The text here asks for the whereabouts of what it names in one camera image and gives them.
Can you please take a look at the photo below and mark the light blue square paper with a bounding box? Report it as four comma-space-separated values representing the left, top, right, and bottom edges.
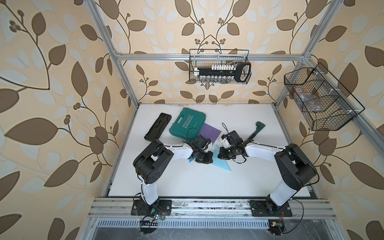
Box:
213, 145, 231, 172

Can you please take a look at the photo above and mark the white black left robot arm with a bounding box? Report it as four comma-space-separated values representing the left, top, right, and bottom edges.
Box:
133, 135, 213, 206

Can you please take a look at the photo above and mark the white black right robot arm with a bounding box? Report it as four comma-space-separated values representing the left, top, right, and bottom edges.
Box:
218, 131, 318, 211

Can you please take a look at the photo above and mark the purple square paper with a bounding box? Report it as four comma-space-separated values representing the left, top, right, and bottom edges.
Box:
199, 123, 222, 144

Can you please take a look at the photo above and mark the green plastic tool case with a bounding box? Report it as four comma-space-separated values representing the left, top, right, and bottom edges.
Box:
169, 108, 206, 142

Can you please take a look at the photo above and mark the black foam tool tray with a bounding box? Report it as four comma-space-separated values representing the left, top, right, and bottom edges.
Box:
144, 113, 172, 142

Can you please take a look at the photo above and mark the black socket set holder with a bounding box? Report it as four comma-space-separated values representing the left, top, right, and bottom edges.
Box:
192, 62, 252, 84

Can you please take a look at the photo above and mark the plastic bag in basket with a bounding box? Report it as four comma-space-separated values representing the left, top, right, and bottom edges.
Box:
295, 92, 324, 113

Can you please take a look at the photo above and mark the small circuit board right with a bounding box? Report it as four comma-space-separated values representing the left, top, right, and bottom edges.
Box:
268, 220, 285, 236

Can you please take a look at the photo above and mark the small circuit board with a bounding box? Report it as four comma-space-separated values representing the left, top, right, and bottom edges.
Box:
140, 215, 162, 234
268, 220, 285, 236

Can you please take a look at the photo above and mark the small circuit board left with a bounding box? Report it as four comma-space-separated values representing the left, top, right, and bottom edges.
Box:
140, 215, 162, 234

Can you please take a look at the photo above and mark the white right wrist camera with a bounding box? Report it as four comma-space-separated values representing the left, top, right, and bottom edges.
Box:
220, 135, 231, 148

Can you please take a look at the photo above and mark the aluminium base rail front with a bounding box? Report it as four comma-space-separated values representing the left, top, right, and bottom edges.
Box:
88, 198, 337, 220

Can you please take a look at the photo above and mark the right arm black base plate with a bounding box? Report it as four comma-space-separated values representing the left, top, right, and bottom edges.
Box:
249, 200, 293, 218

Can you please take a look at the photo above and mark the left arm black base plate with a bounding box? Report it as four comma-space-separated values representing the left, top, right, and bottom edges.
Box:
131, 199, 172, 216

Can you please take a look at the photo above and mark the black wire basket rear wall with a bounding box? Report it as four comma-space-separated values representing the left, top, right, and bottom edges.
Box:
189, 49, 252, 85

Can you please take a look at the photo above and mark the black wire basket wall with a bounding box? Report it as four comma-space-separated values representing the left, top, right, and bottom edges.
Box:
284, 67, 358, 131
189, 49, 252, 85

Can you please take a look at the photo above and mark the black wire basket right wall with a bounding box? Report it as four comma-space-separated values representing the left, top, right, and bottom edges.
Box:
284, 67, 358, 131

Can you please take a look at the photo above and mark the aluminium frame right side rail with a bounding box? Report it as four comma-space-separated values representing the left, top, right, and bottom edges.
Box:
303, 58, 384, 155

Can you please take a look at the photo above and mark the aluminium frame rear crossbar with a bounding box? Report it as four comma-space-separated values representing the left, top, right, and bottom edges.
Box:
116, 53, 305, 62

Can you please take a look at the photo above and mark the aluminium frame post right rear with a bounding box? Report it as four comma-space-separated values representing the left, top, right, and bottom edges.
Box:
274, 0, 344, 108

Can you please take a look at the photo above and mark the aluminium frame post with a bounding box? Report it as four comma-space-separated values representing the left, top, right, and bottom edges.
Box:
274, 0, 344, 108
85, 1, 140, 109

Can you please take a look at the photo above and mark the aluminium frame post left rear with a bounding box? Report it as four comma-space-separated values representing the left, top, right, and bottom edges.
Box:
85, 1, 140, 109

